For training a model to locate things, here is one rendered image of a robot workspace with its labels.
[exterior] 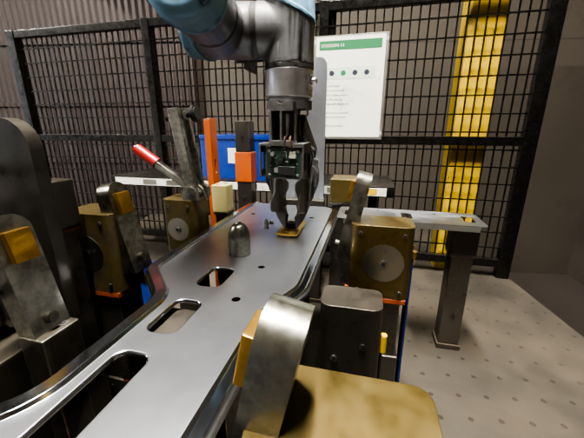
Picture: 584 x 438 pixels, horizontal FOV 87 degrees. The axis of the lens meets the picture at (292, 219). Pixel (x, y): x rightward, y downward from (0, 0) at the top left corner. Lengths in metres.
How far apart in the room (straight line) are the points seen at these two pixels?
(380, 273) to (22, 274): 0.42
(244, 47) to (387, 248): 0.35
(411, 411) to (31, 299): 0.33
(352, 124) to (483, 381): 0.77
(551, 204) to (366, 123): 2.34
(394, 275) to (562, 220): 2.86
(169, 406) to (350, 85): 0.98
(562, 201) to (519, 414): 2.62
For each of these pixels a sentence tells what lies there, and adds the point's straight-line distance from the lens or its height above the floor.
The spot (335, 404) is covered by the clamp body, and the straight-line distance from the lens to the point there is 0.19.
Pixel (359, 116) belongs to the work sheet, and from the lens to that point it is 1.07.
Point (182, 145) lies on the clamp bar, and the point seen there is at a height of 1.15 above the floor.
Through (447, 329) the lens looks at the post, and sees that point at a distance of 0.81.
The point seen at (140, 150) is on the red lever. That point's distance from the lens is 0.67.
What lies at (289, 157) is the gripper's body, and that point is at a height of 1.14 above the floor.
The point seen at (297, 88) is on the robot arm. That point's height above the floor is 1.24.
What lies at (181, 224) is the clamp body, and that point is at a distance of 0.63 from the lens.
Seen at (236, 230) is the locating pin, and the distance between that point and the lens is 0.45.
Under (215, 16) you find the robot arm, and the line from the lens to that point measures 0.40.
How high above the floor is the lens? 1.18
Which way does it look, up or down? 16 degrees down
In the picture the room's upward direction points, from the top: straight up
